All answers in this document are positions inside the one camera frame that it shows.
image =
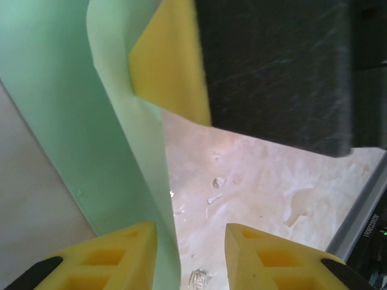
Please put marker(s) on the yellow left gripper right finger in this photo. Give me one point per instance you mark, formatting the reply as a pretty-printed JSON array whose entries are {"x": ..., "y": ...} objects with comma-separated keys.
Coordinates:
[{"x": 272, "y": 262}]

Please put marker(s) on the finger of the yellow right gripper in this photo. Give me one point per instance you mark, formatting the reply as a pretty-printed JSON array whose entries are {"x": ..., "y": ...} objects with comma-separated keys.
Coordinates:
[{"x": 169, "y": 60}]

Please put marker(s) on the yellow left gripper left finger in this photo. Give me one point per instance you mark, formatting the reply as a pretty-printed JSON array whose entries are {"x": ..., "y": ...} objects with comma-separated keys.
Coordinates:
[{"x": 115, "y": 262}]

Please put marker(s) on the green square paper sheet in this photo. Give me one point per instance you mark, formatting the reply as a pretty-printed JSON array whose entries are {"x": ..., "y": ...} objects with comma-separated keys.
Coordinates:
[{"x": 60, "y": 90}]

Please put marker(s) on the long aluminium mounting rail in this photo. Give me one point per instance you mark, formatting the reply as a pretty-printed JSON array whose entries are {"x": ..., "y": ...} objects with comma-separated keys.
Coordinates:
[{"x": 359, "y": 205}]

